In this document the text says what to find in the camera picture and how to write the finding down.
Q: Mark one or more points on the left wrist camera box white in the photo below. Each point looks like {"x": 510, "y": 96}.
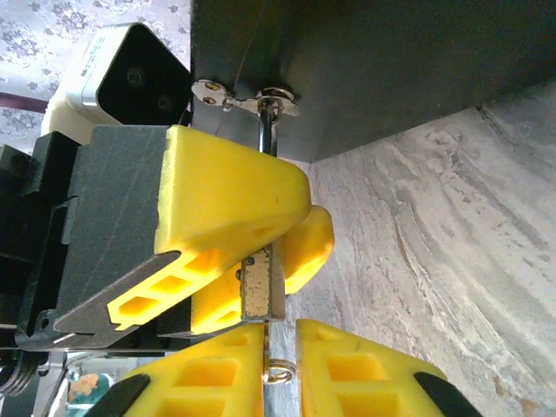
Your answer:
{"x": 130, "y": 74}

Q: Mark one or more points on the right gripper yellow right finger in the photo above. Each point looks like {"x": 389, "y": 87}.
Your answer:
{"x": 360, "y": 382}

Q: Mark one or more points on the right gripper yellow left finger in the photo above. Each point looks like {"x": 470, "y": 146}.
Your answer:
{"x": 208, "y": 382}

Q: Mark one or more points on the brass padlock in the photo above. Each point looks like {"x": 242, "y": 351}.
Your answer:
{"x": 260, "y": 286}

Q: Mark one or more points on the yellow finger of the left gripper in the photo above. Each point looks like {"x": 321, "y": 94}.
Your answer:
{"x": 230, "y": 187}
{"x": 310, "y": 247}

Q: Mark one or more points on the starry night painting box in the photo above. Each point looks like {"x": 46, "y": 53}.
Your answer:
{"x": 391, "y": 52}

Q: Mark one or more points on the silver box hasp latch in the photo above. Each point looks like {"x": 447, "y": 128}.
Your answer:
{"x": 208, "y": 91}

